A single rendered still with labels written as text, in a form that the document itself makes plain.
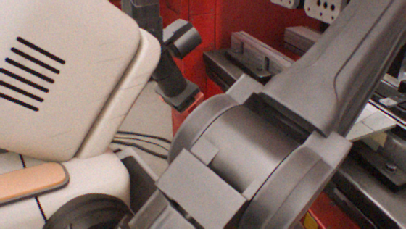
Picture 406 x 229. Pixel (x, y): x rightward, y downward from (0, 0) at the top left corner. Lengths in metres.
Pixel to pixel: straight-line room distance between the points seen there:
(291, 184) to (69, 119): 0.17
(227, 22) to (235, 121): 1.32
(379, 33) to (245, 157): 0.15
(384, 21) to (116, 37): 0.22
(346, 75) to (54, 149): 0.24
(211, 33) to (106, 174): 1.28
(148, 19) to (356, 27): 0.40
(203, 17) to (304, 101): 1.26
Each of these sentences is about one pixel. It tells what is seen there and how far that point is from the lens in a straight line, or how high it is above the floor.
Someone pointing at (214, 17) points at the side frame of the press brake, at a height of 1.03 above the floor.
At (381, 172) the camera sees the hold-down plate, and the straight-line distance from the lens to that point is 0.85.
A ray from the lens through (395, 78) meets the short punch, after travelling 0.86.
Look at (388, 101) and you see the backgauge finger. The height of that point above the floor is 1.01.
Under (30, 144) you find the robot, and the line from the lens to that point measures 0.27.
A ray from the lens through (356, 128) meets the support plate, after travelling 0.80.
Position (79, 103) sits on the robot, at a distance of 0.26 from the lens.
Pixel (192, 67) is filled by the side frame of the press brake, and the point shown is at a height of 0.80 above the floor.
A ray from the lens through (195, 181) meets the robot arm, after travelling 0.20.
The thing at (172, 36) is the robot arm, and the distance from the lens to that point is 0.64.
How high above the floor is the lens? 1.40
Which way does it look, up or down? 31 degrees down
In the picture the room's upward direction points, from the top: straight up
